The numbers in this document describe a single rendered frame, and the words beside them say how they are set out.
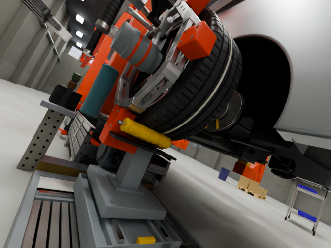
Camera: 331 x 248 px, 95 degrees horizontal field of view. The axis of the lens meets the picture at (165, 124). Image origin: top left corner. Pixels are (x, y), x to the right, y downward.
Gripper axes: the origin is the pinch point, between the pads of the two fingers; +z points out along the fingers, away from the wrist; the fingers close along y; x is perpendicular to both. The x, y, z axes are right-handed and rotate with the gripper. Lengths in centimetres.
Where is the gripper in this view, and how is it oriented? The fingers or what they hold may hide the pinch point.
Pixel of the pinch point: (59, 30)
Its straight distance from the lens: 67.6
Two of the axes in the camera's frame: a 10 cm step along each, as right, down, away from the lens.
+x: -5.7, 7.8, -2.6
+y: -6.1, -1.9, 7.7
